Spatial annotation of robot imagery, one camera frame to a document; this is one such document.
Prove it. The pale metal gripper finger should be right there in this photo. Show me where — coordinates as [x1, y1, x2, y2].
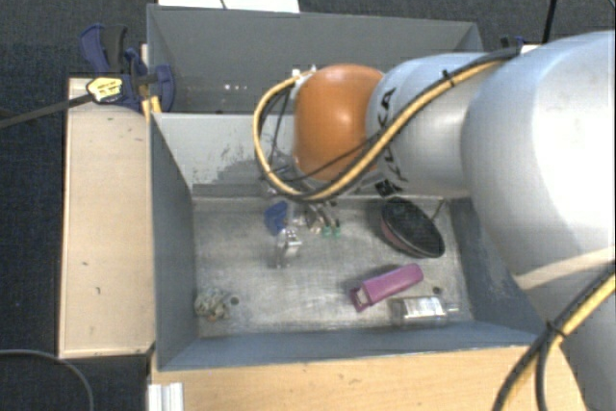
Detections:
[267, 229, 292, 270]
[286, 229, 304, 263]

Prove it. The grey metal bin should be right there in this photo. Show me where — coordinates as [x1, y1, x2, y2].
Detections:
[145, 3, 546, 372]

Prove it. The speckled beige lump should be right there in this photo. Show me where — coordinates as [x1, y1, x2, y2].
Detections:
[192, 286, 232, 322]

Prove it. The purple flat case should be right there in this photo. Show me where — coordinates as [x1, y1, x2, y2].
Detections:
[348, 262, 425, 314]

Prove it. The black and red round disc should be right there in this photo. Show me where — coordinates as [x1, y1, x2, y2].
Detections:
[368, 196, 447, 259]

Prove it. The clear glass bottle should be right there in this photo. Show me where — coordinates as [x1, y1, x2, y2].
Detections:
[386, 295, 461, 328]

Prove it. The pale wood board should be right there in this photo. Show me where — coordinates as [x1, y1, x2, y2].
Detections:
[57, 76, 158, 359]

